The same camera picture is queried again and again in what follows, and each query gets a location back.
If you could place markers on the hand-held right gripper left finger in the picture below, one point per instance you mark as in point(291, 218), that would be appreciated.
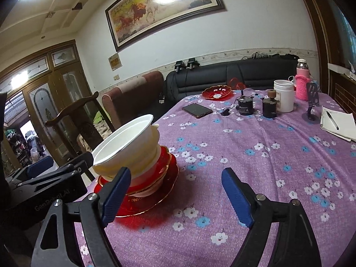
point(116, 197)

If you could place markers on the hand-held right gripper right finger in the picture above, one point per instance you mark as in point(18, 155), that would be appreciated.
point(236, 197)

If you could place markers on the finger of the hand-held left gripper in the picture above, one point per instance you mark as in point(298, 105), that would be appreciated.
point(80, 162)
point(40, 167)

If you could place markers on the large red gold-rimmed plate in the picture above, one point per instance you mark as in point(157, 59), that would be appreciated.
point(139, 205)

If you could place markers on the white bowl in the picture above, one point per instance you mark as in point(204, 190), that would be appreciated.
point(122, 147)
point(150, 180)

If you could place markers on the beige bowl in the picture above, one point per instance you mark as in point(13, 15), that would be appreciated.
point(154, 144)

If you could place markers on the floral seat cushion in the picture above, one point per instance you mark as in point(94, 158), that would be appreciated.
point(104, 129)

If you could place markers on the purple floral tablecloth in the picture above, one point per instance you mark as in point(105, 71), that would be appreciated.
point(250, 158)

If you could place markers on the dark wooden chair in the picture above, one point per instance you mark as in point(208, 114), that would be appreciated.
point(75, 116)

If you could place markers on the green cloth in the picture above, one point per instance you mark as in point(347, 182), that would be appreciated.
point(98, 117)

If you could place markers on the wooden glass door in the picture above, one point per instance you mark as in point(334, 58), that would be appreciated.
point(47, 94)

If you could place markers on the brown armchair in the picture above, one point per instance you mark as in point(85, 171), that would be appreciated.
point(133, 97)

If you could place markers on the small black key fob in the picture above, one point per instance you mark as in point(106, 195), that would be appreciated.
point(225, 112)

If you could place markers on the black round jar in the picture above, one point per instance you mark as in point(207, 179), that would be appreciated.
point(245, 105)

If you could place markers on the black smartphone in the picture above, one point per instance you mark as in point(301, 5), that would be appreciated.
point(197, 110)

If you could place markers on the black grinder with wooden knob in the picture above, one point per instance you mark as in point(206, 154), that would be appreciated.
point(269, 107)

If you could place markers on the red scalloped plate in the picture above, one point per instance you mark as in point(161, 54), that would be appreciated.
point(217, 93)

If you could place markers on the white plastic jar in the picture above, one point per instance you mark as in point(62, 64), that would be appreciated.
point(283, 96)

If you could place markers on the grey phone stand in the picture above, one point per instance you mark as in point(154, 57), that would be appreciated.
point(311, 100)

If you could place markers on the black pen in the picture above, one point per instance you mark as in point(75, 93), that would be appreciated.
point(332, 120)

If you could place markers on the black leather sofa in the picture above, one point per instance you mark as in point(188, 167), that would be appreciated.
point(222, 73)

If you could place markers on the white notebook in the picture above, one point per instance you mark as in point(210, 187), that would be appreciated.
point(339, 125)

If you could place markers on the bottle with pink knitted sleeve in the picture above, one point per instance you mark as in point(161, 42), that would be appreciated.
point(302, 86)

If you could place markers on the black device on sofa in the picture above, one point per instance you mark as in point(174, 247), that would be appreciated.
point(193, 62)
point(179, 65)

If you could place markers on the dark cloth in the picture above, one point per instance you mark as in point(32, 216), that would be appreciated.
point(272, 56)

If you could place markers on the wooden sideboard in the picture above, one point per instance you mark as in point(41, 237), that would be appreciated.
point(345, 91)

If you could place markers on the framed horse painting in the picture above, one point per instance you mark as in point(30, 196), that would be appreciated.
point(161, 8)

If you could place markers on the wall switch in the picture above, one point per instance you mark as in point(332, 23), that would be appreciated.
point(117, 77)

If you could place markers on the small wall calendar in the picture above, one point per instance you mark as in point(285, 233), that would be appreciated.
point(115, 61)

